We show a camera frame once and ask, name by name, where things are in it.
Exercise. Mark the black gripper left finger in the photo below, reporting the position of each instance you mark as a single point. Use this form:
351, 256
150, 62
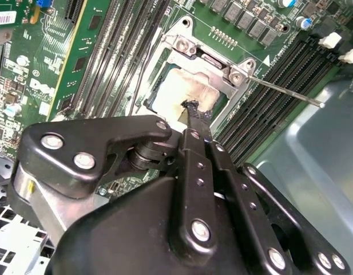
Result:
79, 137

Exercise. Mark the silver topped CPU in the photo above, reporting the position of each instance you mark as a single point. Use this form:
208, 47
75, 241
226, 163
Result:
176, 91

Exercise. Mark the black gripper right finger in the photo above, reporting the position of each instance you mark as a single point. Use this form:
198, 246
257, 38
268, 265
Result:
236, 183

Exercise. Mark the metal CPU socket cover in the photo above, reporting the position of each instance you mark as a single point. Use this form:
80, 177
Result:
222, 83

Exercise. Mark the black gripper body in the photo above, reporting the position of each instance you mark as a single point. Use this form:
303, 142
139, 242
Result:
122, 243

